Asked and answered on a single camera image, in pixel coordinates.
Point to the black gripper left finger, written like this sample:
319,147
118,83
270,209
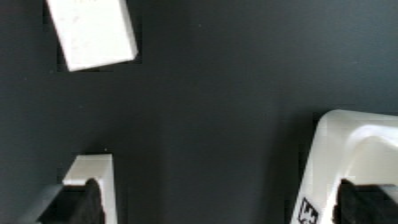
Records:
69,205

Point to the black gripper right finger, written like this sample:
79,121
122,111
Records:
367,204

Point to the white desk leg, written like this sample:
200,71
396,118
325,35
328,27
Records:
94,168

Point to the white desk tabletop tray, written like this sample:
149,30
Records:
355,155

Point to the white marker sheet with tags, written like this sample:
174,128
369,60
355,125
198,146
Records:
95,32

